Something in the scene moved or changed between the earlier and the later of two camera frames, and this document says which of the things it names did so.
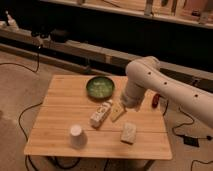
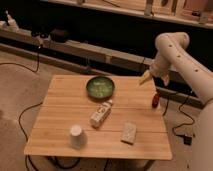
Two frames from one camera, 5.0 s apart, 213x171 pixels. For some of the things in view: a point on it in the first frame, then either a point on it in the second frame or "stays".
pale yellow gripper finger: x=117 y=109 → x=146 y=77
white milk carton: x=100 y=113 stays
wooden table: x=83 y=117 stays
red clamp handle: x=155 y=100 stays
